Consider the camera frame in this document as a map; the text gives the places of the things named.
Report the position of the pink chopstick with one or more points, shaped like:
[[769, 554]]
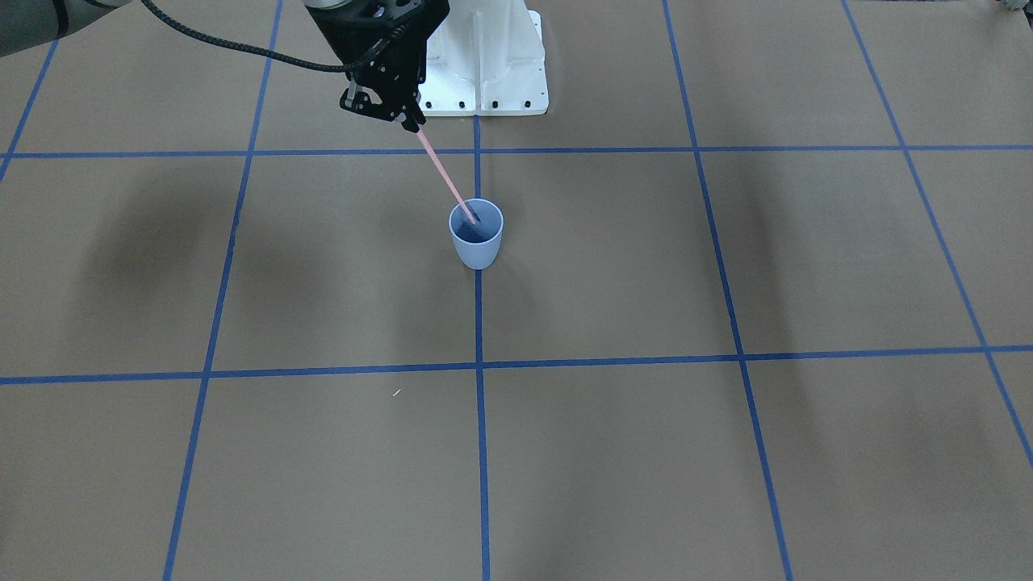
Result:
[[445, 176]]

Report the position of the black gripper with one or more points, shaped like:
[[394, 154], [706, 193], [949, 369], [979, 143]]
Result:
[[341, 38]]

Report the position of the brown paper table cover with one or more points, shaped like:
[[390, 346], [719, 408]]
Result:
[[762, 309]]

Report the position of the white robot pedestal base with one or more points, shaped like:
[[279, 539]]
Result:
[[486, 58]]

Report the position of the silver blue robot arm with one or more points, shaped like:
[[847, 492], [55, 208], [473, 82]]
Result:
[[26, 24]]

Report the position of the blue cup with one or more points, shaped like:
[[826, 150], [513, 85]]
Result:
[[477, 228]]

